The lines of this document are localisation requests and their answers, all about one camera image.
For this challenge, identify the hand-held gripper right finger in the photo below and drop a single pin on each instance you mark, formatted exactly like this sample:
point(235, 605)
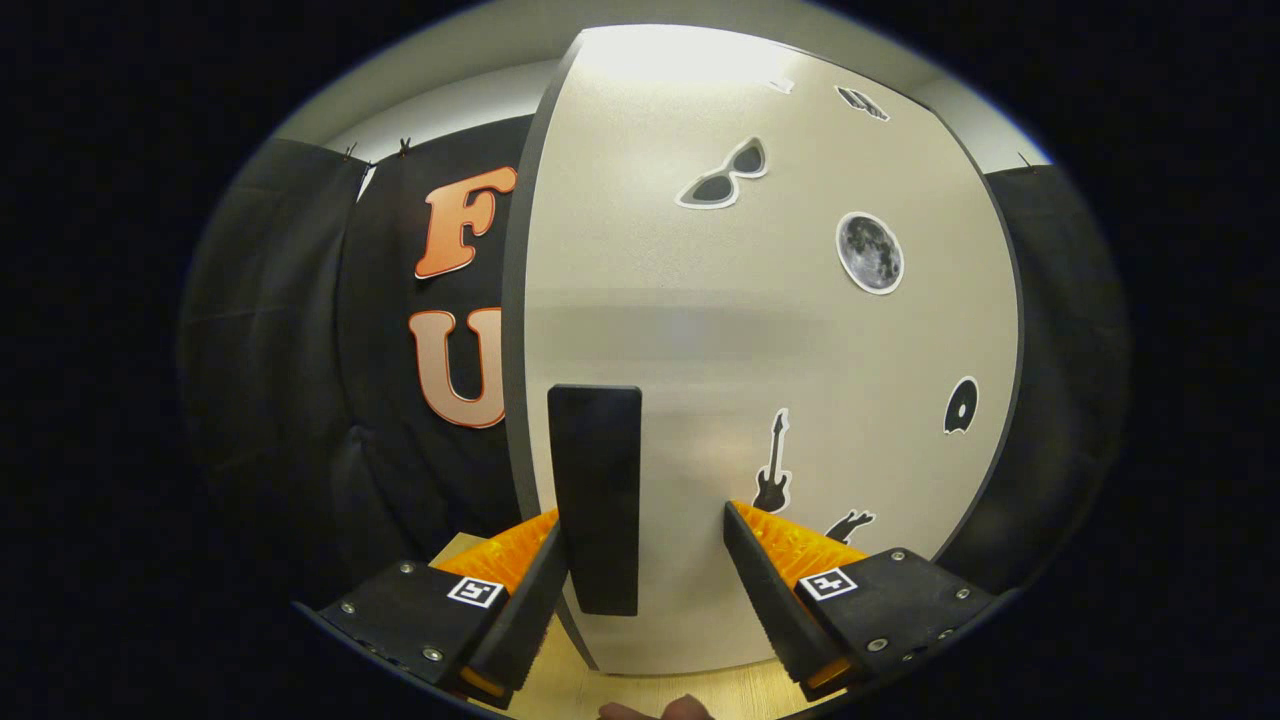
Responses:
point(765, 590)

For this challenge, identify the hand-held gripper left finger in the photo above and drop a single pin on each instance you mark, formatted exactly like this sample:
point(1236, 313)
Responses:
point(525, 610)

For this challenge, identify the beige shoe cabinet door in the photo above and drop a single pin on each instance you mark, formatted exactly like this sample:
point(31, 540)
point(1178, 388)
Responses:
point(720, 330)

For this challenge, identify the dark grey shoe cabinet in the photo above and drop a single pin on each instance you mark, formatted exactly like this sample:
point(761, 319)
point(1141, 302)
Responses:
point(515, 330)

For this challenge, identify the black backdrop cloth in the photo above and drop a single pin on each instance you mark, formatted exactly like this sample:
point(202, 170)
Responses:
point(290, 350)

